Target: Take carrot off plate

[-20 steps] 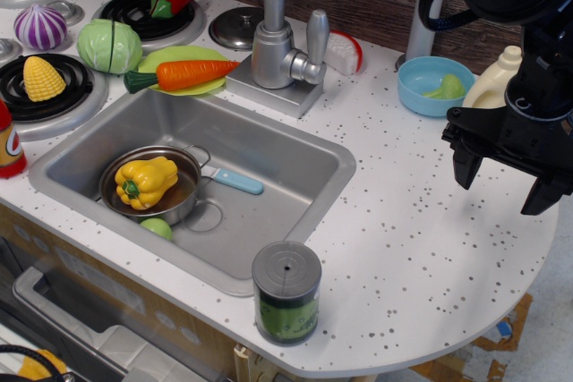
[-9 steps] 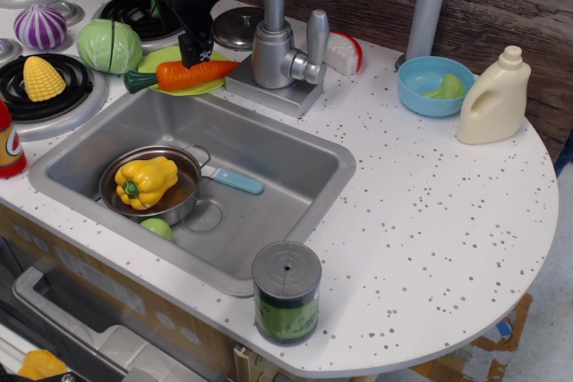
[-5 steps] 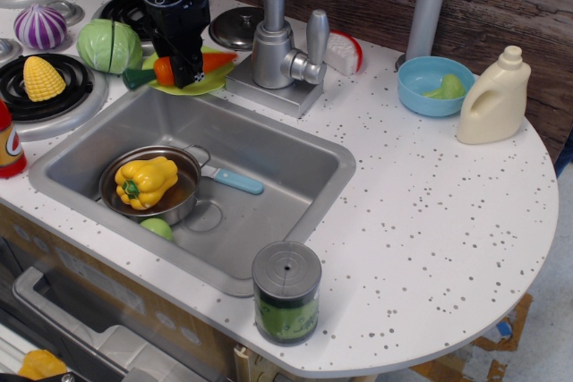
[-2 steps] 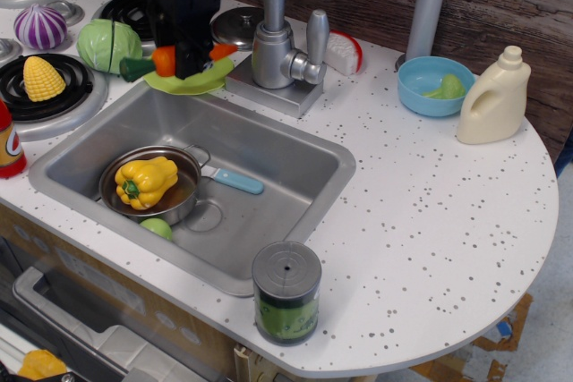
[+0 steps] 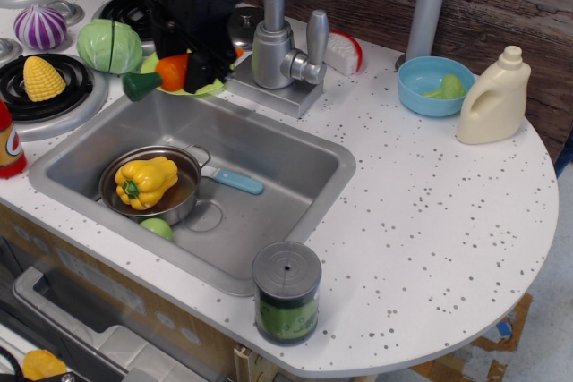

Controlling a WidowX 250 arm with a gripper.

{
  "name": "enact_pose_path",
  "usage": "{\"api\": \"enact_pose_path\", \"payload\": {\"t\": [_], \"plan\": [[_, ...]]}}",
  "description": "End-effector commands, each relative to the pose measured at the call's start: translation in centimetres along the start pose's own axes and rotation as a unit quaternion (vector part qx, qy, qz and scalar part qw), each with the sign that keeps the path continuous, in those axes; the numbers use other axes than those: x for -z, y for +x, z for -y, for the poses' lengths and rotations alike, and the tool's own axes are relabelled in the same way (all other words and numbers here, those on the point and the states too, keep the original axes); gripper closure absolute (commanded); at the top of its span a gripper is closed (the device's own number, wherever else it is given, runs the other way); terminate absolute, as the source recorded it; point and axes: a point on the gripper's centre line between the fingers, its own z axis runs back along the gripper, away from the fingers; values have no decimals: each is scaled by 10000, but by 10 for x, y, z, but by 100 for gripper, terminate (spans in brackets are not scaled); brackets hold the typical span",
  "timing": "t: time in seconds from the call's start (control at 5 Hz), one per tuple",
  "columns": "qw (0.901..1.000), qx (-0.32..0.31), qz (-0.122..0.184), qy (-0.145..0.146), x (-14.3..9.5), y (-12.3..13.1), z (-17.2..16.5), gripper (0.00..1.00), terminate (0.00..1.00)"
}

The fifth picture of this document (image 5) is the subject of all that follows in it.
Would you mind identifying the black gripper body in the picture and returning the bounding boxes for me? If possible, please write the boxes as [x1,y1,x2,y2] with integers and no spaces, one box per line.
[146,0,236,78]

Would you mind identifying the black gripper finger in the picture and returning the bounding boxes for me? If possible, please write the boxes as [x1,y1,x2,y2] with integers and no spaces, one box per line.
[151,20,192,59]
[184,51,222,94]

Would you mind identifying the orange toy carrot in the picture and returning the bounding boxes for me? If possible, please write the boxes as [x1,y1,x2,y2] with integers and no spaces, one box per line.
[122,53,232,101]

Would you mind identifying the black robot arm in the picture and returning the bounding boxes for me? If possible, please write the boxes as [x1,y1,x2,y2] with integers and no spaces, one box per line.
[146,0,243,93]

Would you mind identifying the light green plate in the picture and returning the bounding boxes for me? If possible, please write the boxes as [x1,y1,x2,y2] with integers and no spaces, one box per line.
[141,52,226,97]

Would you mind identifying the silver pot lid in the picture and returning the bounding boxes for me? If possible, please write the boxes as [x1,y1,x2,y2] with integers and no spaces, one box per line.
[227,6,264,50]

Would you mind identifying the back right stove burner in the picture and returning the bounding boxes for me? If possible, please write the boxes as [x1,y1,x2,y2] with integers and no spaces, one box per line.
[93,0,155,55]

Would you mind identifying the green toy cabbage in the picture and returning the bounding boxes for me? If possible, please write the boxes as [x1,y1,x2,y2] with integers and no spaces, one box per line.
[76,19,142,74]

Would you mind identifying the silver faucet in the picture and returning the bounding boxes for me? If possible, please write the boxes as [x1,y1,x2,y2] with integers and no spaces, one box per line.
[227,0,329,118]

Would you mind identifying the front left stove burner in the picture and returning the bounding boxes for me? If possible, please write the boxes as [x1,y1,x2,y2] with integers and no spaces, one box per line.
[1,53,107,142]

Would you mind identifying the silver stove knob middle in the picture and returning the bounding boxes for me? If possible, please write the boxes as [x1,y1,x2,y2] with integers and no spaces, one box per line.
[47,0,85,27]

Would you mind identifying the silver stove knob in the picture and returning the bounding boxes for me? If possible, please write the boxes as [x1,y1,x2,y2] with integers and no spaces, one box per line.
[0,38,22,64]
[47,0,85,27]

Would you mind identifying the yellow toy bell pepper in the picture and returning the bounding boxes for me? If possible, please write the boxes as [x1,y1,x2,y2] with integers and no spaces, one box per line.
[115,156,178,211]

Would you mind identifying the purple toy onion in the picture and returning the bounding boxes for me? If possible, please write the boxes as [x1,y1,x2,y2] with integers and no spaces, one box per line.
[13,4,67,50]

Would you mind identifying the yellow toy corn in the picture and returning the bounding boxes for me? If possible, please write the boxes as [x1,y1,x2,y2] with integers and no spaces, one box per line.
[23,56,66,103]

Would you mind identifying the small metal pot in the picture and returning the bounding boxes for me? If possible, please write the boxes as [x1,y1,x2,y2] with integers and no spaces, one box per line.
[99,145,210,225]

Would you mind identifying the white red cheese wedge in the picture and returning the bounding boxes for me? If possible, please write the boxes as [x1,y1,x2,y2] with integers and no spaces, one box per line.
[324,30,363,76]

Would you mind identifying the silver stove knob left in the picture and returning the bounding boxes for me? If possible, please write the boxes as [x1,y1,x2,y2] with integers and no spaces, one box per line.
[0,38,22,64]

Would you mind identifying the green toy ball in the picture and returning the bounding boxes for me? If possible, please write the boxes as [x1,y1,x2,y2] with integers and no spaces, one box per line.
[140,217,173,242]

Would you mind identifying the silver sink basin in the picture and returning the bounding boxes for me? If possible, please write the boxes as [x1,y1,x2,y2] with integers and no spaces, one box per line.
[30,91,355,296]

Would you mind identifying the red ketchup bottle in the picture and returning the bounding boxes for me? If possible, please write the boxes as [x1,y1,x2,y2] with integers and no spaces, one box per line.
[0,101,27,178]

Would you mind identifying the grey green can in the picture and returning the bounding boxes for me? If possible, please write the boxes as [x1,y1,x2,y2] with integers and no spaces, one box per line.
[252,241,322,345]

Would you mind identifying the light blue bowl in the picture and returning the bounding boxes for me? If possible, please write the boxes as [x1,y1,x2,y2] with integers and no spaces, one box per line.
[398,56,475,117]

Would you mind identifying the grey vertical pole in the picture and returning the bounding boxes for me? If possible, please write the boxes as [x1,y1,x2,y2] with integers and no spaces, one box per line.
[395,0,443,70]

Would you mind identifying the light green toy vegetable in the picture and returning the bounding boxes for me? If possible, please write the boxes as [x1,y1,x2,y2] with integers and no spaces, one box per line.
[423,74,466,100]

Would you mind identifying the cream detergent bottle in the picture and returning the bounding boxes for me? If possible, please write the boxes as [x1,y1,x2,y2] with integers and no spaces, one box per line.
[457,46,531,145]

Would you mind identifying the yellow object bottom left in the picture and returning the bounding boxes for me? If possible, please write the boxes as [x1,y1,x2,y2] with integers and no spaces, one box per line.
[21,350,67,381]

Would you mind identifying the blue handled spatula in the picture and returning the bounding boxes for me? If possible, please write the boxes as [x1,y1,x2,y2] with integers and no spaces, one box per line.
[201,166,265,195]

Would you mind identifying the silver oven door handle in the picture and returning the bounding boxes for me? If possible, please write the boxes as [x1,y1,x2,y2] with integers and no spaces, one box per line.
[12,267,127,381]

